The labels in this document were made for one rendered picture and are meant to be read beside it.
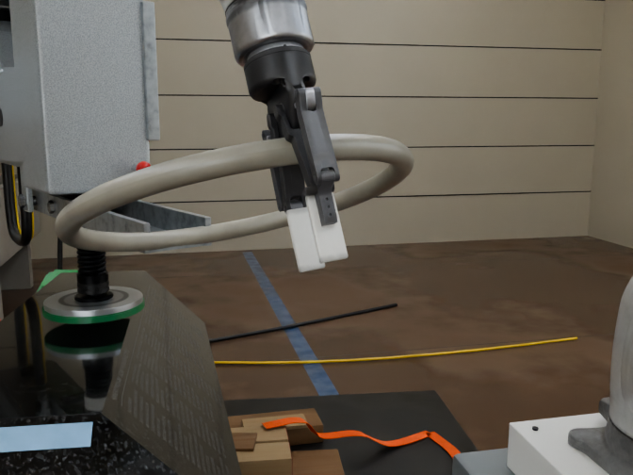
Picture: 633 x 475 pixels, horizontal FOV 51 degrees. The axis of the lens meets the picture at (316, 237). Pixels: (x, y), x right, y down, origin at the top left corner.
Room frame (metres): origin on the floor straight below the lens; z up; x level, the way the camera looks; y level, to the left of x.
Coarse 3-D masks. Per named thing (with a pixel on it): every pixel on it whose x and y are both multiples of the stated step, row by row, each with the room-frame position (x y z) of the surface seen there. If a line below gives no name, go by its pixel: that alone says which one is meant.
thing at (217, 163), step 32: (192, 160) 0.68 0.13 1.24; (224, 160) 0.68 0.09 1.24; (256, 160) 0.68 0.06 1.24; (288, 160) 0.70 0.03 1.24; (384, 160) 0.79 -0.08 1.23; (96, 192) 0.71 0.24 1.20; (128, 192) 0.69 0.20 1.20; (160, 192) 0.69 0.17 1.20; (352, 192) 1.05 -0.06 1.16; (64, 224) 0.76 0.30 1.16; (224, 224) 1.11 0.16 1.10; (256, 224) 1.12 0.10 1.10
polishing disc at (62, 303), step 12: (120, 288) 1.52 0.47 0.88; (132, 288) 1.52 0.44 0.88; (48, 300) 1.42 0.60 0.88; (60, 300) 1.42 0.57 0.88; (72, 300) 1.42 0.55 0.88; (108, 300) 1.42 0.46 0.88; (120, 300) 1.42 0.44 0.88; (132, 300) 1.42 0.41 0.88; (48, 312) 1.36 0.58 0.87; (60, 312) 1.34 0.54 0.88; (72, 312) 1.33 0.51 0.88; (84, 312) 1.33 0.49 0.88; (96, 312) 1.34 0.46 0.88; (108, 312) 1.35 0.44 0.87
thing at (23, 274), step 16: (0, 176) 4.99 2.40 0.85; (16, 176) 5.01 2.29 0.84; (0, 192) 3.99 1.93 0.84; (16, 192) 4.40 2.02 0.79; (0, 208) 3.96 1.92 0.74; (0, 224) 3.93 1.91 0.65; (0, 240) 3.89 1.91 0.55; (0, 256) 3.86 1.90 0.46; (16, 256) 4.86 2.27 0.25; (0, 272) 4.83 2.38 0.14; (16, 272) 4.85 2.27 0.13; (32, 272) 4.96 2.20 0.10; (0, 288) 4.02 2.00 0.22; (16, 288) 4.85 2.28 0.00; (0, 304) 3.99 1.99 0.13
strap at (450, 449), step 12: (276, 420) 2.19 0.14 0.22; (288, 420) 2.19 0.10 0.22; (300, 420) 2.20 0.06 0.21; (336, 432) 2.30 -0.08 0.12; (348, 432) 2.31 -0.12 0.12; (360, 432) 2.33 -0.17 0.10; (432, 432) 2.50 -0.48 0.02; (384, 444) 2.35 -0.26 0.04; (396, 444) 2.39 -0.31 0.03; (444, 444) 2.40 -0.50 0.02
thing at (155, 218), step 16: (32, 192) 1.58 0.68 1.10; (48, 208) 1.44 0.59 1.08; (128, 208) 1.38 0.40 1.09; (144, 208) 1.31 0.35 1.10; (160, 208) 1.25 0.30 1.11; (96, 224) 1.22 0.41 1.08; (112, 224) 1.15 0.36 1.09; (128, 224) 1.09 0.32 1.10; (144, 224) 1.04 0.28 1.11; (160, 224) 1.25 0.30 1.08; (176, 224) 1.19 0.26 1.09; (192, 224) 1.14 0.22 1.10; (208, 224) 1.11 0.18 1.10
